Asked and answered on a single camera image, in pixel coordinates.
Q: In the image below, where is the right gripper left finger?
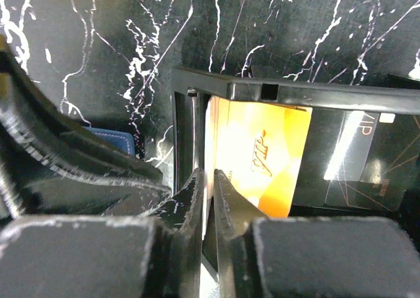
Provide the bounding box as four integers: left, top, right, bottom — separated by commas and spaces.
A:
1, 169, 204, 297

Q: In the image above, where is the black card tray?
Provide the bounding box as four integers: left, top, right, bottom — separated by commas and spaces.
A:
171, 68, 419, 216

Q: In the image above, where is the gold cards stack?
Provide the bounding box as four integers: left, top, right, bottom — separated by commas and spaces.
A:
204, 96, 312, 218

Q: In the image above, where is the blue card holder wallet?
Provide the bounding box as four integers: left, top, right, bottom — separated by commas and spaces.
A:
85, 127, 135, 156

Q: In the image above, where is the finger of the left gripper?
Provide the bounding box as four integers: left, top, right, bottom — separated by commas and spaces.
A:
1, 48, 171, 218

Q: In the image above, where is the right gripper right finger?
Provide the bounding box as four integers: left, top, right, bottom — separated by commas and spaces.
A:
213, 170, 419, 297

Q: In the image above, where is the black VIP credit card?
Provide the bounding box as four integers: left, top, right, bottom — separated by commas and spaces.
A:
292, 109, 419, 211

